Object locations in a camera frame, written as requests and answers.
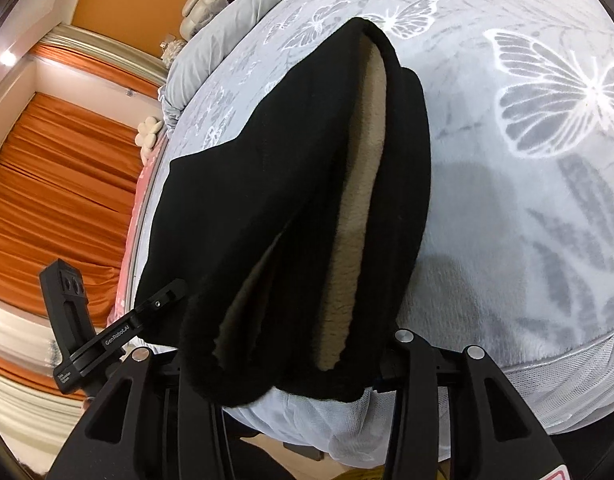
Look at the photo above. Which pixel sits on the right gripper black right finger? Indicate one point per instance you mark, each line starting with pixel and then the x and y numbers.
pixel 493 432

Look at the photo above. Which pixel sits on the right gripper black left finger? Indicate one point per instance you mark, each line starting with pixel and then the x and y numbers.
pixel 147 422

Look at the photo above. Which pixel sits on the black pants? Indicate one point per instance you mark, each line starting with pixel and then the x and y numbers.
pixel 296 240

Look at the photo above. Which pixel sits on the orange curtain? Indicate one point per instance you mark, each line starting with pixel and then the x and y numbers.
pixel 68 176

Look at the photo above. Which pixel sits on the pink bench mat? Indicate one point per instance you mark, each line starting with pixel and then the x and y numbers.
pixel 143 186

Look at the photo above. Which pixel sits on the white flower plush cushion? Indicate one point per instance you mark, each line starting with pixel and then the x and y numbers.
pixel 147 136

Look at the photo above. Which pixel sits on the white bedside ornament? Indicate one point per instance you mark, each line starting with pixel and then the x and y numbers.
pixel 170 50

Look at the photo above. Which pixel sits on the grey butterfly bed sheet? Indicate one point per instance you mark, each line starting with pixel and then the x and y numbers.
pixel 518 253

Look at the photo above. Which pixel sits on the grey rolled duvet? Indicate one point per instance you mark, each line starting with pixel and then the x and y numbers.
pixel 205 51

